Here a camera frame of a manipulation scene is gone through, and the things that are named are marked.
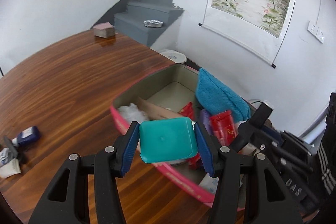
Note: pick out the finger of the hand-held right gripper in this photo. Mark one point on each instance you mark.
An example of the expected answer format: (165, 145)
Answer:
(261, 113)

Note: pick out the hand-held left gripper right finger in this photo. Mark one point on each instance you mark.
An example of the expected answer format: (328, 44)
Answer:
(204, 150)

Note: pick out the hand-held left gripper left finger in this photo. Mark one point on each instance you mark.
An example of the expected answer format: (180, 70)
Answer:
(130, 148)

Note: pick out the teal square plastic container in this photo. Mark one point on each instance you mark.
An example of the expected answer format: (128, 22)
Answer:
(166, 140)

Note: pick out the pink storage box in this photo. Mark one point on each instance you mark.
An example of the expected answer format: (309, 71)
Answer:
(173, 87)

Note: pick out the person's right forearm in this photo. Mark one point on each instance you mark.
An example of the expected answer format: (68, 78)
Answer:
(328, 161)

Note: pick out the wooden desktop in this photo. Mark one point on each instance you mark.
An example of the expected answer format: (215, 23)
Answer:
(65, 82)

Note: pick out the red snack packet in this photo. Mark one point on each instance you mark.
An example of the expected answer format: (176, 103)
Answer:
(194, 161)
(187, 109)

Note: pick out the red printed canister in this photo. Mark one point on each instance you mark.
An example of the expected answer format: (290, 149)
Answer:
(224, 127)

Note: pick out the white blue tissue pack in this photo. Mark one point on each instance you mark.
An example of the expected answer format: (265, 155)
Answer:
(210, 182)

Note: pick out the white crumpled plastic bag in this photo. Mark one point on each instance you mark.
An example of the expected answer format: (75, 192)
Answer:
(131, 112)

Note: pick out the person's black clothing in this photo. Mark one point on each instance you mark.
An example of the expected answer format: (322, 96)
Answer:
(294, 187)

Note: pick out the brown paper envelope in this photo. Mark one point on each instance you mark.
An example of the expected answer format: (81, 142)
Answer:
(157, 109)

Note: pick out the blue towel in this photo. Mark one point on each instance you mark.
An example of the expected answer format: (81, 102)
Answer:
(218, 95)

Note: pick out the white plastic bucket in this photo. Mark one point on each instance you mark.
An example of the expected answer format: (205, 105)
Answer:
(173, 56)

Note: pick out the small pink brown box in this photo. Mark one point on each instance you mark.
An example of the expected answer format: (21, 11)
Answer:
(104, 29)

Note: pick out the foil tray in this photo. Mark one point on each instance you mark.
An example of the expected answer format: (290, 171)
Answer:
(153, 23)

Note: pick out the grey staircase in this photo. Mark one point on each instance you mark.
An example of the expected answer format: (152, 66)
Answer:
(147, 16)

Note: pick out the white wall socket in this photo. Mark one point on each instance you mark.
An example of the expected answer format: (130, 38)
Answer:
(312, 26)
(321, 35)

